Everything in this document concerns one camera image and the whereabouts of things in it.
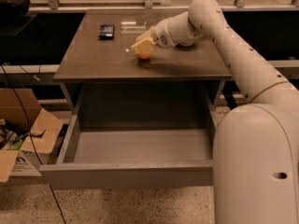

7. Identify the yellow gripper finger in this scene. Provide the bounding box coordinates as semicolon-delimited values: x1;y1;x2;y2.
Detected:
131;38;155;54

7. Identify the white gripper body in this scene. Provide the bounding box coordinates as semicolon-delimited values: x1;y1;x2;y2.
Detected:
135;18;178;49

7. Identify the orange fruit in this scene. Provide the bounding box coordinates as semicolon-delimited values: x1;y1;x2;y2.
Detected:
137;52;151;60

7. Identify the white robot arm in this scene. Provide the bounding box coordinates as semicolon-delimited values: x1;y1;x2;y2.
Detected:
132;0;299;224

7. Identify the grey cabinet counter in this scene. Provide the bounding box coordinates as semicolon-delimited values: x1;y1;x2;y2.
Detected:
53;8;233;114

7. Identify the open grey top drawer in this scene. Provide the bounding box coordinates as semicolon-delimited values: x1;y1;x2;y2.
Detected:
40;83;217;189

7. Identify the dark blue snack packet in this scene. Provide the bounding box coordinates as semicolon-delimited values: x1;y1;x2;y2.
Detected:
98;24;115;40

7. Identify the black object on ledge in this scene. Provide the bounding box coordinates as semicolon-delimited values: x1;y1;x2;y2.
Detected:
0;0;31;35

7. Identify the brown cardboard box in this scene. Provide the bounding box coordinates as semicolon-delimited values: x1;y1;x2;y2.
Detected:
0;89;64;183

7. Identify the black floor cable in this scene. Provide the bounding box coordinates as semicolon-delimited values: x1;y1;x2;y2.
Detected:
0;64;67;224

